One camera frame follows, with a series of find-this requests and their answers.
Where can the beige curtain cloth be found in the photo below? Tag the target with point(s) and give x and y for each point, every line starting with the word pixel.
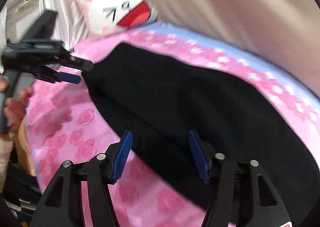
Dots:
pixel 285 32

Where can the black pants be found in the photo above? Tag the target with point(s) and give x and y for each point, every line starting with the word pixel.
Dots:
pixel 160 99

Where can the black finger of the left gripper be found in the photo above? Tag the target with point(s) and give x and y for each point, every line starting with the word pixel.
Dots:
pixel 76 63

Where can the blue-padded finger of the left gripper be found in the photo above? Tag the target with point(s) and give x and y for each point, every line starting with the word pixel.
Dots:
pixel 62 77

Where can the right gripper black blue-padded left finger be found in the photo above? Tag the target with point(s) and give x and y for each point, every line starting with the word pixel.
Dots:
pixel 61 202

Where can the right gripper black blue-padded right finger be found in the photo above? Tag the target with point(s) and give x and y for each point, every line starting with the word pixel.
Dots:
pixel 243 192

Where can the white cat face pillow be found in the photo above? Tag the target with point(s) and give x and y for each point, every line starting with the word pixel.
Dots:
pixel 107 17

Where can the person's left hand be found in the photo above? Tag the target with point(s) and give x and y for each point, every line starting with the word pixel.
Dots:
pixel 14 110

